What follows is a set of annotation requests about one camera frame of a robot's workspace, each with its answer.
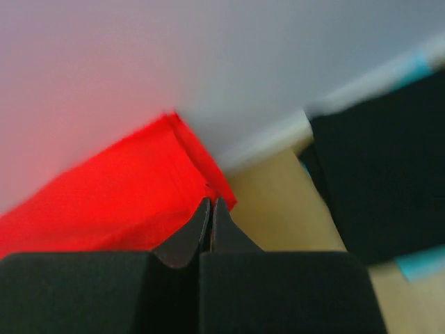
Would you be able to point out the black folded t shirt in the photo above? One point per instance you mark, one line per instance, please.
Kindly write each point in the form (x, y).
(382, 167)

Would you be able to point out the red t shirt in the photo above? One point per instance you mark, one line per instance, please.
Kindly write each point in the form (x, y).
(131, 196)

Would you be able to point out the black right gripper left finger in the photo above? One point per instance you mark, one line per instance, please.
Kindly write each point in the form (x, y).
(107, 292)

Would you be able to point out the cyan folded t shirt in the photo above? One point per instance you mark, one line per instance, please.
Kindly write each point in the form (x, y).
(424, 264)

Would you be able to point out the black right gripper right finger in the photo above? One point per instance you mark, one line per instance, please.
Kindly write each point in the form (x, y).
(244, 289)

